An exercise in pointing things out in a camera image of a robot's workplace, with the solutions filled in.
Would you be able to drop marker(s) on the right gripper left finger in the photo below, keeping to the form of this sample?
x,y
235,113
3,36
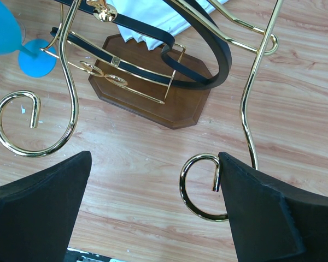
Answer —
x,y
38,212

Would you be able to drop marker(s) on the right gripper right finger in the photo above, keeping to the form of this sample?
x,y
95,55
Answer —
x,y
272,220

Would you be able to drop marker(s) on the folded cream cloth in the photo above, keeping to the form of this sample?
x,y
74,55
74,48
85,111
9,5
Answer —
x,y
155,13

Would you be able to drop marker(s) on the gold and black wine glass rack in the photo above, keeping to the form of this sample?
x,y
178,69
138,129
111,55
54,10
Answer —
x,y
196,16

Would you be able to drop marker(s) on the blue plastic goblet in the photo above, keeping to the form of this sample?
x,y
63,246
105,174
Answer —
x,y
31,59

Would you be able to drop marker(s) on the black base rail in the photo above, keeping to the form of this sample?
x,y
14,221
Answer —
x,y
74,255

